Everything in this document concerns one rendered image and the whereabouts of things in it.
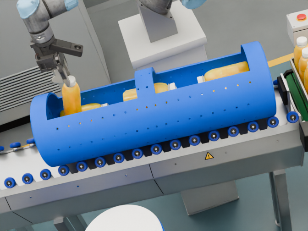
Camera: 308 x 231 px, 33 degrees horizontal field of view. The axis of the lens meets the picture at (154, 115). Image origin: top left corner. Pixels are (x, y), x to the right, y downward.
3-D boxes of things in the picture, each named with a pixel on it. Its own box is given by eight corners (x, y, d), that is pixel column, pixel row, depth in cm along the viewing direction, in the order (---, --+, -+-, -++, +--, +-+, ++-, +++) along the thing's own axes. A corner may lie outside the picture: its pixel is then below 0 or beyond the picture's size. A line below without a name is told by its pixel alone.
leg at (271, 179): (274, 219, 276) (262, 142, 233) (285, 217, 276) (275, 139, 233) (277, 228, 272) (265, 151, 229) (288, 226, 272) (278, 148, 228)
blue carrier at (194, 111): (58, 126, 223) (31, 81, 202) (261, 77, 214) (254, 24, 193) (57, 181, 204) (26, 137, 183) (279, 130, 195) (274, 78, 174)
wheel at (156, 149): (149, 144, 201) (149, 145, 199) (160, 141, 201) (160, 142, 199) (152, 155, 202) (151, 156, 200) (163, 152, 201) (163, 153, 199)
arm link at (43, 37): (50, 19, 179) (48, 32, 173) (55, 29, 182) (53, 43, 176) (29, 24, 180) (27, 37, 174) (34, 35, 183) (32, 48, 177)
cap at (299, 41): (295, 41, 206) (294, 37, 205) (305, 38, 206) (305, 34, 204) (298, 46, 203) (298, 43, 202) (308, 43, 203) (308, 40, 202)
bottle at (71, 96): (73, 122, 205) (71, 91, 190) (60, 113, 207) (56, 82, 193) (85, 111, 209) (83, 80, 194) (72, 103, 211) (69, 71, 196)
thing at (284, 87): (278, 97, 208) (276, 74, 200) (284, 96, 208) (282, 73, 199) (285, 115, 201) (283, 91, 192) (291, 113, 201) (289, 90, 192)
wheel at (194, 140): (187, 135, 200) (187, 135, 198) (198, 132, 199) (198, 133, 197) (189, 146, 200) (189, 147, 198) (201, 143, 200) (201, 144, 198)
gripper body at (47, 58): (43, 61, 191) (30, 35, 183) (66, 56, 190) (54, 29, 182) (42, 74, 185) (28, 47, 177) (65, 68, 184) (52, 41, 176)
